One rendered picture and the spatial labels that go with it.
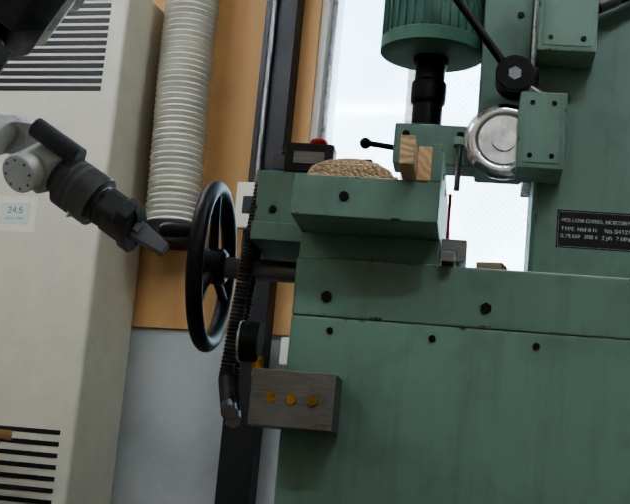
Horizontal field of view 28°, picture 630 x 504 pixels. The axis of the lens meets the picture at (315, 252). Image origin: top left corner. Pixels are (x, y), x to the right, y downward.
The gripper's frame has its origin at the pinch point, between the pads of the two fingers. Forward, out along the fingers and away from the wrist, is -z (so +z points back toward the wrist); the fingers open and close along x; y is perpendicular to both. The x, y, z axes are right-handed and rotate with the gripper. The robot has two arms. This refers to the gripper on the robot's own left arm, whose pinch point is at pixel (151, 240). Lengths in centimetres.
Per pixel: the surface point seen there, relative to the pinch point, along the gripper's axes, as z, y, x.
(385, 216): -32.7, 14.9, 26.0
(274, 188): -11.0, 18.3, 3.0
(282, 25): 53, 111, -116
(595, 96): -45, 57, 16
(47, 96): 92, 53, -119
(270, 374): -32.0, -10.8, 16.3
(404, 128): -21.4, 40.3, 3.3
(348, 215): -28.3, 12.2, 25.2
